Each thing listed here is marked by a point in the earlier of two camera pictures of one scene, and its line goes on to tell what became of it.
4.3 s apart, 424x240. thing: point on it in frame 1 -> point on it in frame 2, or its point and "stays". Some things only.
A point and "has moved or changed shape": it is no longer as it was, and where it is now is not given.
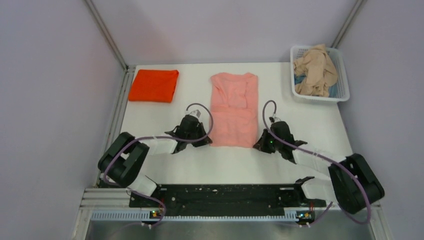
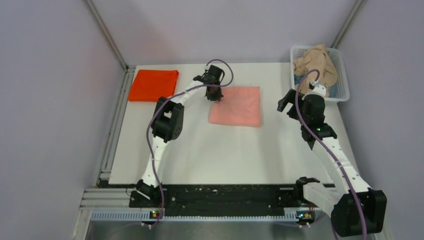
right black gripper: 261,145 -> 289,98
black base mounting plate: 217,198 stays
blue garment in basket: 298,78 stays
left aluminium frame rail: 117,118 stays
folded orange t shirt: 154,85 stays
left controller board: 154,214 stays
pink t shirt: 234,108 has moved or changed shape
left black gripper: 206,141 -> 215,98
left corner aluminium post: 105,29 stays
